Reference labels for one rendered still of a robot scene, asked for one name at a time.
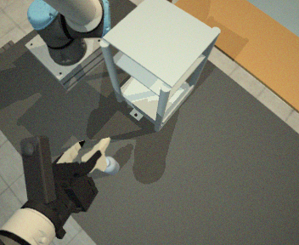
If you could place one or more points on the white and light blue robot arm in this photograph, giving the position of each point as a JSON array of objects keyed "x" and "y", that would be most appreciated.
[{"x": 86, "y": 19}]

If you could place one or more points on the grey shelving unit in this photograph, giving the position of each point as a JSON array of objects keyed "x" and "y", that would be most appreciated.
[{"x": 168, "y": 44}]

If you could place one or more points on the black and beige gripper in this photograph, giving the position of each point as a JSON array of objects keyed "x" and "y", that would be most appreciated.
[{"x": 73, "y": 187}]

